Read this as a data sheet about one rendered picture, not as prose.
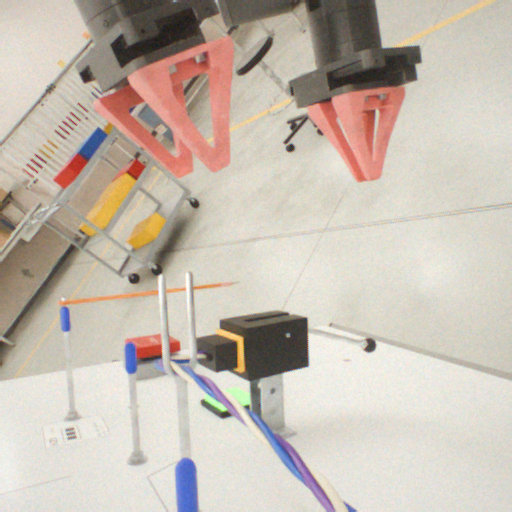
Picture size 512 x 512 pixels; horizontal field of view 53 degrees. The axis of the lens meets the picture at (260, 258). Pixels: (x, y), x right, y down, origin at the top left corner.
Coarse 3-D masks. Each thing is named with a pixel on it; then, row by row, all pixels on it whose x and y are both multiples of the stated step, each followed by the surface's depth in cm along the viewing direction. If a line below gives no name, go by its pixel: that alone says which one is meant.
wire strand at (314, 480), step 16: (176, 368) 28; (192, 384) 26; (208, 384) 25; (224, 400) 23; (240, 416) 22; (256, 416) 21; (256, 432) 20; (272, 432) 20; (272, 448) 19; (288, 448) 19; (288, 464) 18; (304, 464) 18; (304, 480) 17; (320, 480) 17; (320, 496) 16; (336, 496) 16
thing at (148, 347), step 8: (144, 336) 59; (152, 336) 59; (160, 336) 59; (136, 344) 56; (144, 344) 56; (152, 344) 56; (160, 344) 56; (176, 344) 57; (144, 352) 55; (152, 352) 55; (160, 352) 56; (144, 360) 56
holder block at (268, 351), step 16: (224, 320) 40; (240, 320) 40; (256, 320) 40; (272, 320) 39; (288, 320) 39; (304, 320) 40; (256, 336) 37; (272, 336) 38; (304, 336) 40; (256, 352) 38; (272, 352) 38; (288, 352) 39; (304, 352) 40; (256, 368) 38; (272, 368) 38; (288, 368) 39
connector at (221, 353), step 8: (200, 336) 39; (208, 336) 39; (216, 336) 39; (224, 336) 39; (200, 344) 38; (208, 344) 37; (216, 344) 37; (224, 344) 37; (232, 344) 37; (208, 352) 37; (216, 352) 36; (224, 352) 37; (232, 352) 37; (200, 360) 39; (208, 360) 37; (216, 360) 36; (224, 360) 37; (232, 360) 37; (208, 368) 37; (216, 368) 36; (224, 368) 37; (232, 368) 37
